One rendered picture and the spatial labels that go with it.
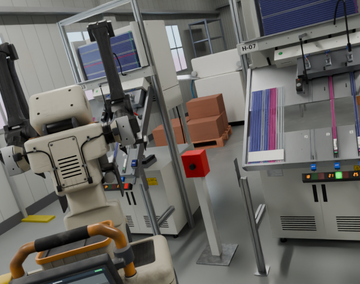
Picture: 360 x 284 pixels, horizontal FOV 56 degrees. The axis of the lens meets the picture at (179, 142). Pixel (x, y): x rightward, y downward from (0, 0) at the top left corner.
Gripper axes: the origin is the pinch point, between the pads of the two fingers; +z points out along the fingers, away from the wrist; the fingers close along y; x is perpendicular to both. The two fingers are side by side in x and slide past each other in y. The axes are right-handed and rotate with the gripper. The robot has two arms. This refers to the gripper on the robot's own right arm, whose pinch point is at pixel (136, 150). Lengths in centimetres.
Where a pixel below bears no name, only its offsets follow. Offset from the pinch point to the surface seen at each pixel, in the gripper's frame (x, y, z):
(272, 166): 8, -70, 25
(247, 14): -84, -87, -26
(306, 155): 12, -87, 19
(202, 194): -17, -32, 62
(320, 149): 13, -94, 16
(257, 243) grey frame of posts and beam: 21, -56, 74
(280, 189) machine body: -6, -82, 63
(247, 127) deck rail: -20, -65, 17
